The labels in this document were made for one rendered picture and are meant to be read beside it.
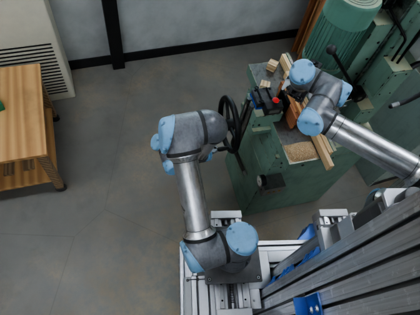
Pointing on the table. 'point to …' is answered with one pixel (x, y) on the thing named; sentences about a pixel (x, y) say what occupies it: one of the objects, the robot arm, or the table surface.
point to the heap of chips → (300, 151)
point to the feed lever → (356, 95)
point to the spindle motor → (339, 30)
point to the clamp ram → (284, 100)
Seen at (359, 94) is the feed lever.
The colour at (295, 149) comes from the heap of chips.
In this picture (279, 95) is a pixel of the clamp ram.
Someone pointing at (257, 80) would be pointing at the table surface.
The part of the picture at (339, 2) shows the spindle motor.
